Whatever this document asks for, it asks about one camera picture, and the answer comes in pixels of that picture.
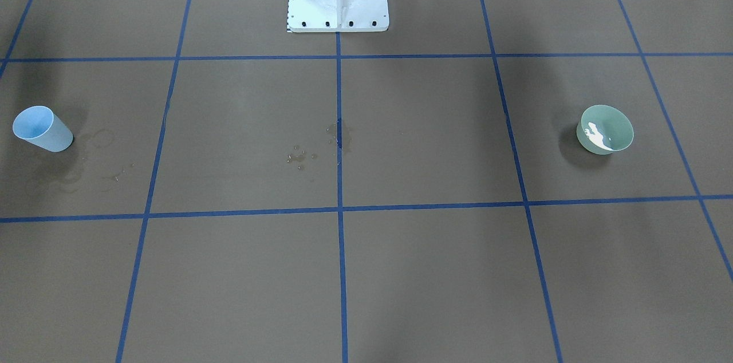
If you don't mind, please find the pale green bowl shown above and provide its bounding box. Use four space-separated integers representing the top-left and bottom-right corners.
576 105 635 155

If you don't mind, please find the light blue plastic cup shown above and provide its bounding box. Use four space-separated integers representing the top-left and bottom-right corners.
11 105 74 152

